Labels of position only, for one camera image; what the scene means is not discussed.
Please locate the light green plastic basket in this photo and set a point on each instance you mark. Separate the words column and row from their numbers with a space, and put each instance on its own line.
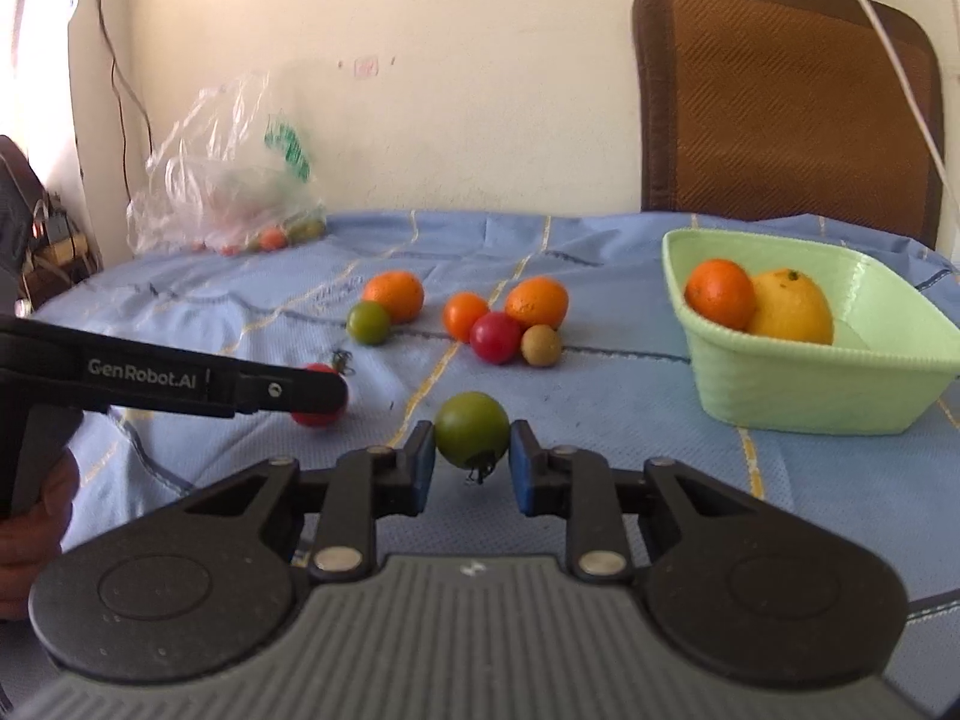
column 802, row 390

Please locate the small orange-red tomato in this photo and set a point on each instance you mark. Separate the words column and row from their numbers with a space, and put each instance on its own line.
column 272, row 238

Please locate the large green tomato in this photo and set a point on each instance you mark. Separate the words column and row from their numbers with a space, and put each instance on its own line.
column 472, row 427

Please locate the red tomato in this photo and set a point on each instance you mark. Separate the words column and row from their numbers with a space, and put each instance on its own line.
column 319, row 418
column 495, row 337

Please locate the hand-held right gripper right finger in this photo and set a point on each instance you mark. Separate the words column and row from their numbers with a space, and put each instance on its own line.
column 521, row 472

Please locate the small orange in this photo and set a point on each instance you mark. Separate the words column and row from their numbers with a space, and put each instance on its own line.
column 463, row 313

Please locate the small brown round fruit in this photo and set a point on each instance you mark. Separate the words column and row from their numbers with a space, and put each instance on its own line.
column 541, row 346

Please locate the small green tomato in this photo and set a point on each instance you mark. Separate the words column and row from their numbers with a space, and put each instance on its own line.
column 369, row 322

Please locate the dark grey cloth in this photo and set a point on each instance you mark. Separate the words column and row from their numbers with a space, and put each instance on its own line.
column 16, row 195

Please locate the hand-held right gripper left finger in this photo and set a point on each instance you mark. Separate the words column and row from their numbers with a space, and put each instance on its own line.
column 421, row 469

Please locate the brown woven chair mat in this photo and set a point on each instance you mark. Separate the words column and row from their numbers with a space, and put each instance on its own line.
column 780, row 105

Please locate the dried tomato stem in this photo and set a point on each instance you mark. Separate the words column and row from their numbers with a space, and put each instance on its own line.
column 343, row 361

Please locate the person's left hand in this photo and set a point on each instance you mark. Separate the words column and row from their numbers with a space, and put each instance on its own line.
column 37, row 547

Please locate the large yellow citrus fruit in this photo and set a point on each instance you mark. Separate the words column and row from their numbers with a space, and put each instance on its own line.
column 799, row 307

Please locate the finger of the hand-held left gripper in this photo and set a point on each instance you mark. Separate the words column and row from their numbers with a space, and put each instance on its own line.
column 300, row 390

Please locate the yellowish green tomato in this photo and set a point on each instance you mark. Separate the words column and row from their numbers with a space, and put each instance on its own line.
column 305, row 229

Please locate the blue checked tablecloth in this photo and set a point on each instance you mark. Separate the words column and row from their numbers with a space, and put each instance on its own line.
column 600, row 405

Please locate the clear plastic bag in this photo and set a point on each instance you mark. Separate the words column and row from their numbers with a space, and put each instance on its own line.
column 217, row 165

